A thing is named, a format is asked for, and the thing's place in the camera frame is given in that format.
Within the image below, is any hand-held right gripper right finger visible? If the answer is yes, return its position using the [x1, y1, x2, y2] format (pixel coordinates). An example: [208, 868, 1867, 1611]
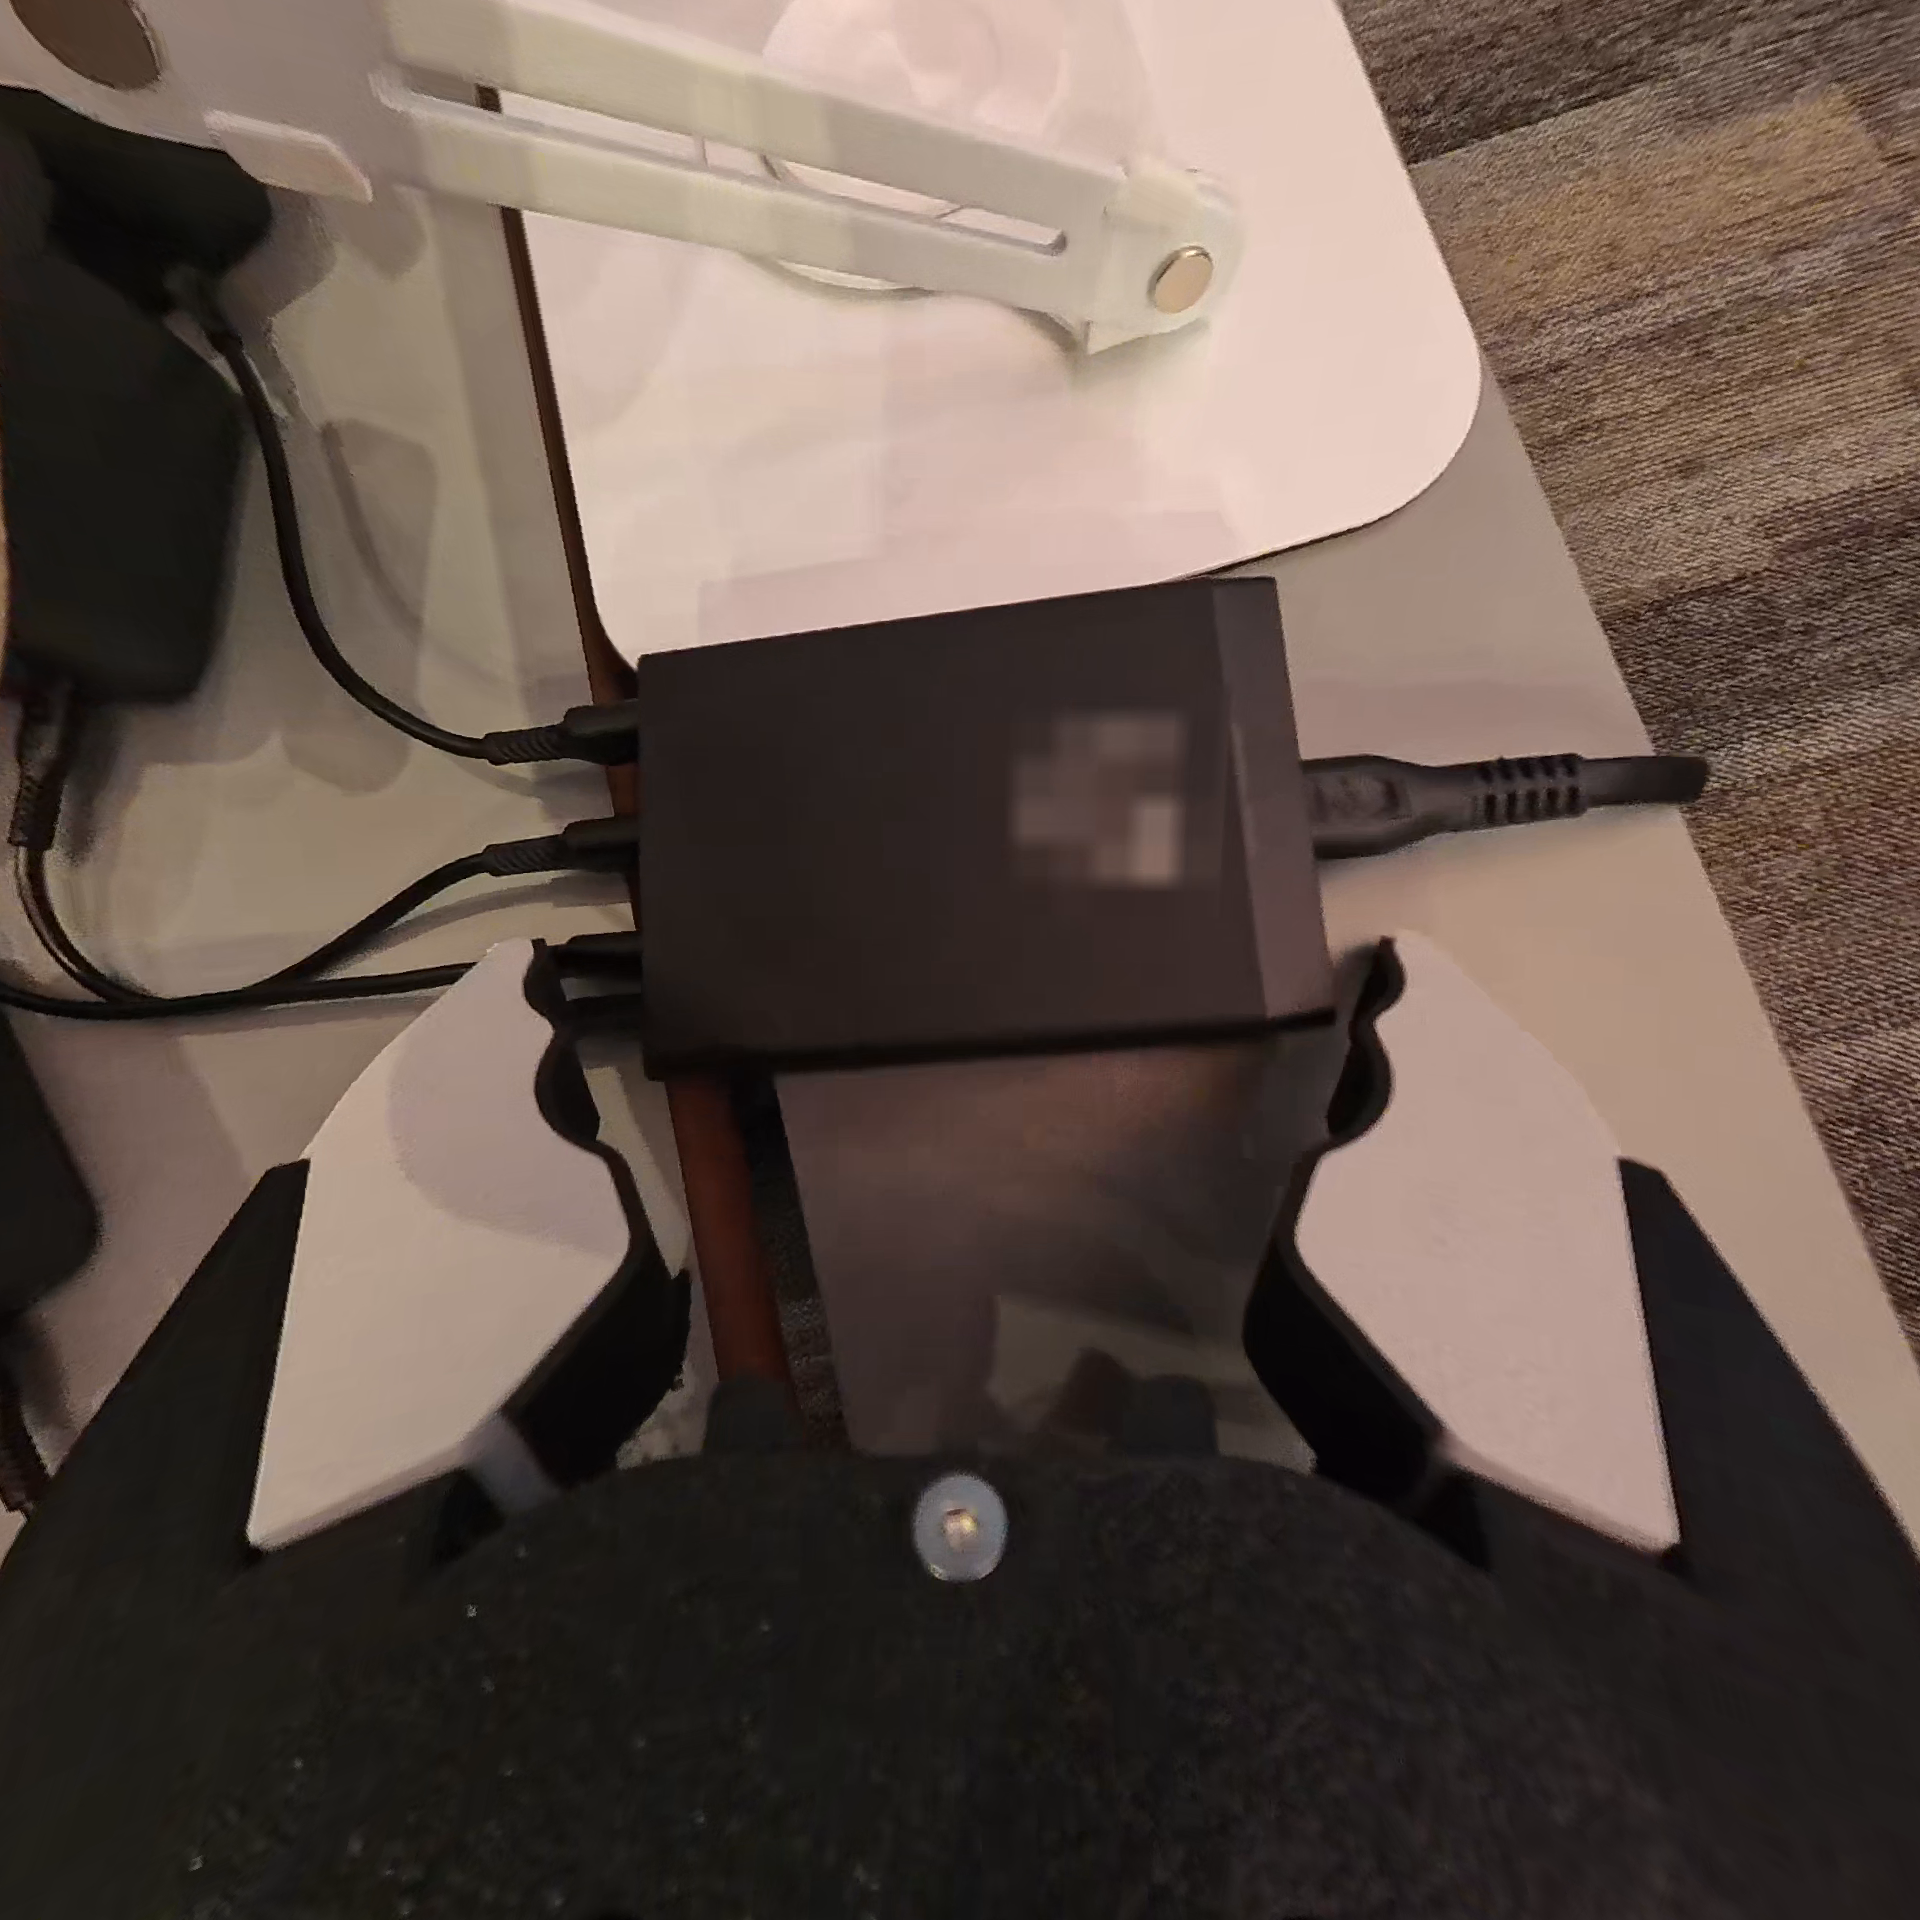
[1276, 938, 1682, 1558]

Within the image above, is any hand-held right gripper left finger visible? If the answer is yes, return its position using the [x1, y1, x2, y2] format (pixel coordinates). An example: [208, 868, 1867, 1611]
[247, 947, 696, 1557]

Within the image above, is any black usb hub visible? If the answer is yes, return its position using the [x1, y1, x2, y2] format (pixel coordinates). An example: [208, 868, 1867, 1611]
[628, 576, 1339, 1078]

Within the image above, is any white stand base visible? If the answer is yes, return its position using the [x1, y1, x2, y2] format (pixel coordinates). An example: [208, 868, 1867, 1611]
[523, 0, 1491, 681]

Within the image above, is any black charging cable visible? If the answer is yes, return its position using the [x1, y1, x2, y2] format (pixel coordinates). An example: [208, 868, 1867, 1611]
[175, 262, 650, 770]
[0, 945, 578, 1032]
[0, 673, 650, 1019]

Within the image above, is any black power cable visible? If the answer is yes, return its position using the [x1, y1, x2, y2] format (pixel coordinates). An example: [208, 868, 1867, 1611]
[1303, 748, 1714, 859]

